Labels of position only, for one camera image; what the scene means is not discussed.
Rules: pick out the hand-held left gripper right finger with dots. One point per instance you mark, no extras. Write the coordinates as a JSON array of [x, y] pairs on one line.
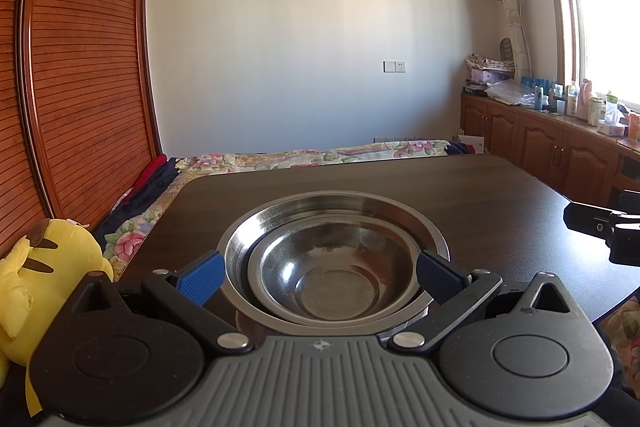
[[440, 278]]

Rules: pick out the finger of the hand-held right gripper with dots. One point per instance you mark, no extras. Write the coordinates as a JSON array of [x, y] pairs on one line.
[[627, 247], [585, 217]]

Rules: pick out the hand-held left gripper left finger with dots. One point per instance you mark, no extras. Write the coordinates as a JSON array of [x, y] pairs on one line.
[[202, 278]]

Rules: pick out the small steel bowl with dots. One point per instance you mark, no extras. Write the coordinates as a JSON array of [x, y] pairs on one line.
[[335, 277]]

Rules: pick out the large steel bowl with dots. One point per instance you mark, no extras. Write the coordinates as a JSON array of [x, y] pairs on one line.
[[320, 203]]

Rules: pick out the wooden cabinet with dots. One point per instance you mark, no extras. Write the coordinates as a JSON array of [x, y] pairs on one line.
[[540, 147]]

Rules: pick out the tissue box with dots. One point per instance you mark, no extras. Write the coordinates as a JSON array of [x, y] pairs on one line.
[[611, 128]]

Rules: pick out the navy blue blanket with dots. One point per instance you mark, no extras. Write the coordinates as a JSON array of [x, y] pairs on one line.
[[140, 202]]

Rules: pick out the row of bottles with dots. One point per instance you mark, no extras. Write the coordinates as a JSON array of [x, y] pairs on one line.
[[582, 102]]

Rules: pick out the red cloth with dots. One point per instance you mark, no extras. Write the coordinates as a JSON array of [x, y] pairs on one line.
[[150, 174]]

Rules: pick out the white paper box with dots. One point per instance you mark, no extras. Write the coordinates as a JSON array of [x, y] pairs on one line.
[[471, 144]]

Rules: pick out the clear plastic bags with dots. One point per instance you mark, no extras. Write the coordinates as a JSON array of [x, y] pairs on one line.
[[510, 93]]

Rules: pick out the floral blanket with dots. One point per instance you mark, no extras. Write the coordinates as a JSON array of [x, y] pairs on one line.
[[300, 157]]

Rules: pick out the yellow plush toy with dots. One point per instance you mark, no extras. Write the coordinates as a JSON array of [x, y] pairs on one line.
[[45, 287]]

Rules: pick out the stack of boxes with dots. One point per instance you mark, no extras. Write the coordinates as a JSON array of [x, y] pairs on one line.
[[480, 82]]

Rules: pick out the floral cloth bundle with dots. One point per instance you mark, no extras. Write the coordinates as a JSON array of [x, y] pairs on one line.
[[487, 62]]

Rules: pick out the oval hand fan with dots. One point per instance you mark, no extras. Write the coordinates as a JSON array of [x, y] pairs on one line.
[[507, 51]]

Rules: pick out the window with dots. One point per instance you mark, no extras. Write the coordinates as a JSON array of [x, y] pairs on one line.
[[605, 17]]

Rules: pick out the wooden slatted wardrobe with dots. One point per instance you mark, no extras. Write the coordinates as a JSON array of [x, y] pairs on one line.
[[85, 57]]

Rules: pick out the wall socket strip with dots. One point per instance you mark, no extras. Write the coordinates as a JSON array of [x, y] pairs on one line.
[[395, 139]]

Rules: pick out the white wall switch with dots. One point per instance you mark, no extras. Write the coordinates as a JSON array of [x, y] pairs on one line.
[[394, 67]]

